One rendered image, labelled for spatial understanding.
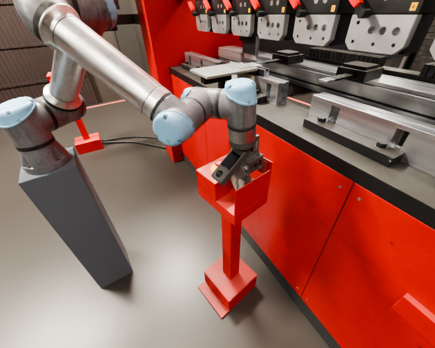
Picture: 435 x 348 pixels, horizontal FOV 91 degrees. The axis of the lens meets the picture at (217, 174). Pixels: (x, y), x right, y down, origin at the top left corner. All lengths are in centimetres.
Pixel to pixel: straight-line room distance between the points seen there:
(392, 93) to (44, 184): 130
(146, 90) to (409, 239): 69
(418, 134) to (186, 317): 118
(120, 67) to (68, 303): 130
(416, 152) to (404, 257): 27
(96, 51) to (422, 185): 78
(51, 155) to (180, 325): 95
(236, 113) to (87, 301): 129
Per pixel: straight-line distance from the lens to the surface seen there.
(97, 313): 145
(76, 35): 57
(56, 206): 105
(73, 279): 163
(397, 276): 79
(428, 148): 73
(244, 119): 54
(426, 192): 68
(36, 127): 94
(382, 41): 73
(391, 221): 70
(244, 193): 65
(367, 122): 78
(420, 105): 101
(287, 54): 127
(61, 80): 89
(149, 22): 185
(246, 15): 112
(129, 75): 50
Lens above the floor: 122
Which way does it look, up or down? 38 degrees down
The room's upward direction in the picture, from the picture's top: 2 degrees counter-clockwise
